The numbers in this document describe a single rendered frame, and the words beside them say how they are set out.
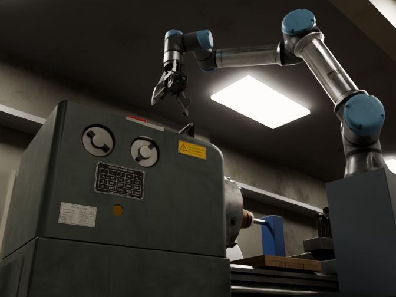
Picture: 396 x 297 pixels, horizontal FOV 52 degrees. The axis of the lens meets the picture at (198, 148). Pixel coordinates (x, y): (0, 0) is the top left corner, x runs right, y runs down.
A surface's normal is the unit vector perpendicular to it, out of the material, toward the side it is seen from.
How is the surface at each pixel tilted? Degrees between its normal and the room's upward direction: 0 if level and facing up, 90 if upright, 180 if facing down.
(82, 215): 90
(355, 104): 97
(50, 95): 90
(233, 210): 99
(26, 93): 90
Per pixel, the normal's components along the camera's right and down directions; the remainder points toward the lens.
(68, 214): 0.55, -0.33
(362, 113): -0.24, -0.28
